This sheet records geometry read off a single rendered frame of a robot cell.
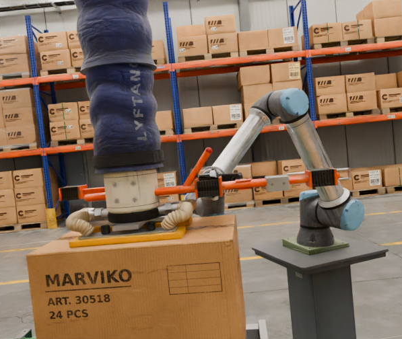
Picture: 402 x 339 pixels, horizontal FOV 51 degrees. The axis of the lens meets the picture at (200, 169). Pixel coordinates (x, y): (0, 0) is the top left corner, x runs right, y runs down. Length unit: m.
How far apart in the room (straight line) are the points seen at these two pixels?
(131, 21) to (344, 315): 1.73
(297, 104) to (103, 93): 0.86
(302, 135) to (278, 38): 7.05
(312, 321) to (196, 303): 1.14
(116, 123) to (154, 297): 0.52
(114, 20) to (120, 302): 0.81
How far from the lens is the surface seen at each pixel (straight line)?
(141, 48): 1.34
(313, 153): 1.91
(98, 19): 1.33
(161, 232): 1.25
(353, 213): 2.06
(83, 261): 1.27
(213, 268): 1.19
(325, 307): 2.27
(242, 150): 1.84
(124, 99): 1.28
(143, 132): 1.29
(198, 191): 1.31
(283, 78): 8.73
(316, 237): 2.20
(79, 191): 1.67
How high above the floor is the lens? 1.33
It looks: 3 degrees down
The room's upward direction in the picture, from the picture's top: 6 degrees counter-clockwise
